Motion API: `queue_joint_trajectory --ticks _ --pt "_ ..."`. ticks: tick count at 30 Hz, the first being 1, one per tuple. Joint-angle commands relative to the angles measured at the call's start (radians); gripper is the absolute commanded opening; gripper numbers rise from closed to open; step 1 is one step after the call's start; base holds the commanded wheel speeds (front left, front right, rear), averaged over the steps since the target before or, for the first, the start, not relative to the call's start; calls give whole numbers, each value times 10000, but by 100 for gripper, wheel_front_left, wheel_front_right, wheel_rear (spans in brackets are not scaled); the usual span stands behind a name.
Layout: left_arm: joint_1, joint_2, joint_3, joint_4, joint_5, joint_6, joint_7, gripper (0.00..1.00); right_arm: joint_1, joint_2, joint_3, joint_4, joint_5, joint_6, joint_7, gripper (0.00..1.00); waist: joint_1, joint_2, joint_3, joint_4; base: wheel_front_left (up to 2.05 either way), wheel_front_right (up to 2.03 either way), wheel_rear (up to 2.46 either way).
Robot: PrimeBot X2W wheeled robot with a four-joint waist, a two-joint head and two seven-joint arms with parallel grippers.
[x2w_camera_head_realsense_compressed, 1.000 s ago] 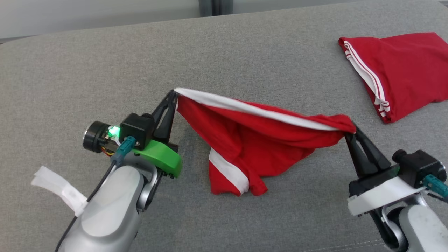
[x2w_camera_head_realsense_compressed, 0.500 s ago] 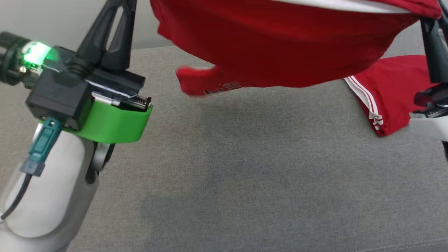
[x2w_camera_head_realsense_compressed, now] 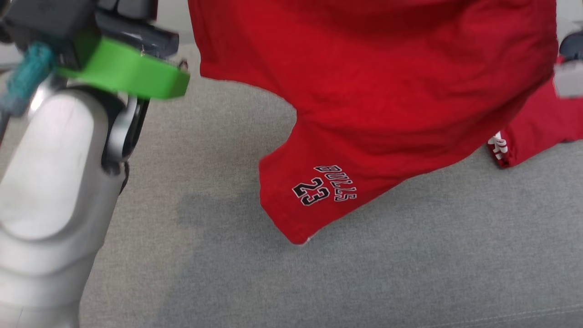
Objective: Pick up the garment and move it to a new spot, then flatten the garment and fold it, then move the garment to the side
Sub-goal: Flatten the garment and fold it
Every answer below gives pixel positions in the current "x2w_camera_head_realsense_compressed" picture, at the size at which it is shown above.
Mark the red shorts white trim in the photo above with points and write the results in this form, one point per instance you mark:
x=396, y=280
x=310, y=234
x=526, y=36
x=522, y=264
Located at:
x=387, y=91

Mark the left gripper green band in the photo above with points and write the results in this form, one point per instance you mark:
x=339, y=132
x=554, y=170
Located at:
x=127, y=73

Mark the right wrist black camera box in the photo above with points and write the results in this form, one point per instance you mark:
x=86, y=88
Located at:
x=573, y=45

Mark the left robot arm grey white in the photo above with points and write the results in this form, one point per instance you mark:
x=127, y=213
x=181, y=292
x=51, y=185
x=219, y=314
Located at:
x=50, y=191

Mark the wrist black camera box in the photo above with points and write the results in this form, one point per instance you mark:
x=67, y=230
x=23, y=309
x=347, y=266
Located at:
x=573, y=45
x=45, y=18

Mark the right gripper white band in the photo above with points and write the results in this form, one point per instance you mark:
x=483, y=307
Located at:
x=569, y=79

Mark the red Bulls 23 jersey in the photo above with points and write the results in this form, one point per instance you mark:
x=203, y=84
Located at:
x=537, y=127

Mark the grey fabric sofa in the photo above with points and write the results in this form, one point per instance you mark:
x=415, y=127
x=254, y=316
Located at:
x=364, y=282

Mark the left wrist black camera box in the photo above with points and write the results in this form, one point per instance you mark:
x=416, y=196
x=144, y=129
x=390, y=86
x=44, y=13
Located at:
x=45, y=18

